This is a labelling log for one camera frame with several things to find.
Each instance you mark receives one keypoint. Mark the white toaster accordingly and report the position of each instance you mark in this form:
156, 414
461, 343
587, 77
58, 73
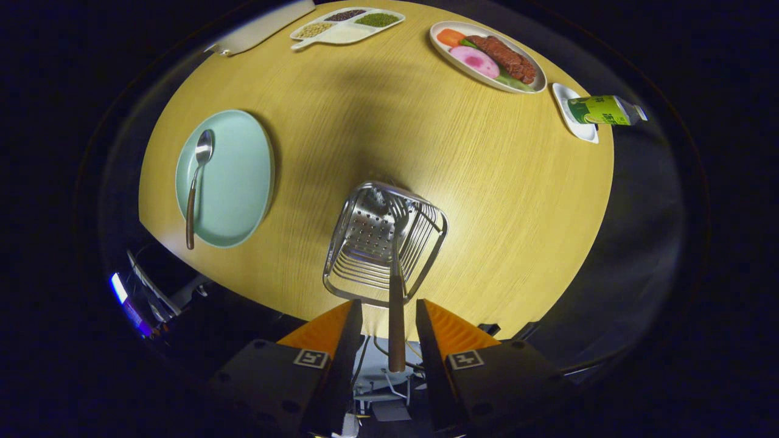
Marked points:
261, 30

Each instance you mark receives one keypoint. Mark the perforated metal tray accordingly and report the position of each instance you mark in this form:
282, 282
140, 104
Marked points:
365, 231

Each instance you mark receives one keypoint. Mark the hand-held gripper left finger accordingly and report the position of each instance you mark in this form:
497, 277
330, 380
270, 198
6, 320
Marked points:
341, 359

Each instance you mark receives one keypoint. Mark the green label plastic bottle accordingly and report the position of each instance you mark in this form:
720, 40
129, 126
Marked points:
602, 111

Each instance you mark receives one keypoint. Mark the pink round ham slice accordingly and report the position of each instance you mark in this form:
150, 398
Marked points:
475, 61

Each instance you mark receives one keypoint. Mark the yellow beans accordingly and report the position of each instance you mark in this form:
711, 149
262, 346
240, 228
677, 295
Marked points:
314, 30

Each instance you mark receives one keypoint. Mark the brown meat steak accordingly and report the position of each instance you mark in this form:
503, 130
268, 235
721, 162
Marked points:
502, 56

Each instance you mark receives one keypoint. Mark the white round food plate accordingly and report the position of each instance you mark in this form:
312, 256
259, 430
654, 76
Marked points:
444, 58

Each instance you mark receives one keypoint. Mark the grey metal frame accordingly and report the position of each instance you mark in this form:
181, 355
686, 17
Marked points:
188, 291

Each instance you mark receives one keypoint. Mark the pale green round plate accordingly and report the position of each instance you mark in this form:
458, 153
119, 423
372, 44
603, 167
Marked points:
237, 182

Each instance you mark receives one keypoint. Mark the white divided dish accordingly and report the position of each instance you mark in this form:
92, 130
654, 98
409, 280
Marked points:
347, 38

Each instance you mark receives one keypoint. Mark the orange carrot slice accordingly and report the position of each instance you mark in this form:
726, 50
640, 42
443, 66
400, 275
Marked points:
450, 37

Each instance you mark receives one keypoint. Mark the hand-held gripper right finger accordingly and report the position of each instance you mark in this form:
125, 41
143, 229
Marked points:
433, 365

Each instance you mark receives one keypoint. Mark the white square coaster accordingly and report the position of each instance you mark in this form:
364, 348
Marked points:
581, 131

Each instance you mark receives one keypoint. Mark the blue lit device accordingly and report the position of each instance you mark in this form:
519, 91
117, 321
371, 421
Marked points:
120, 289

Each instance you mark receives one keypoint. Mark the green beans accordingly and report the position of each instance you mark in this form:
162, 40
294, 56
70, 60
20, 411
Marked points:
377, 19

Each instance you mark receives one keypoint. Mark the white rice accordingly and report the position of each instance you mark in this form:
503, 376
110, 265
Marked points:
348, 33

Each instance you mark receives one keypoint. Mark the dark beans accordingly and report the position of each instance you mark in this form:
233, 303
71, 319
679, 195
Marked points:
345, 14

